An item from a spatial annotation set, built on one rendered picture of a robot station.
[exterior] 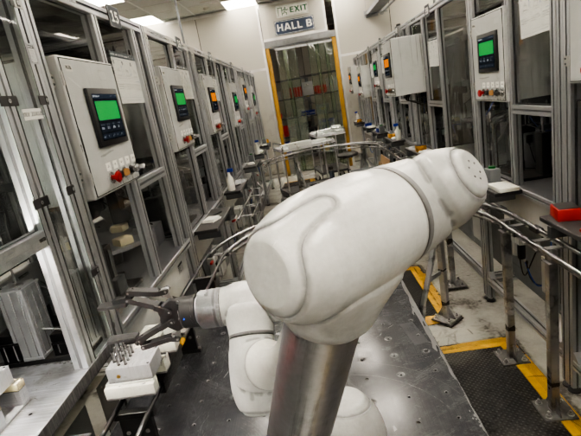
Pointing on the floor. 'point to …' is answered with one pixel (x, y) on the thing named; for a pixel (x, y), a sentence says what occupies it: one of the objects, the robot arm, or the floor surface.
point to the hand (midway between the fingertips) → (115, 322)
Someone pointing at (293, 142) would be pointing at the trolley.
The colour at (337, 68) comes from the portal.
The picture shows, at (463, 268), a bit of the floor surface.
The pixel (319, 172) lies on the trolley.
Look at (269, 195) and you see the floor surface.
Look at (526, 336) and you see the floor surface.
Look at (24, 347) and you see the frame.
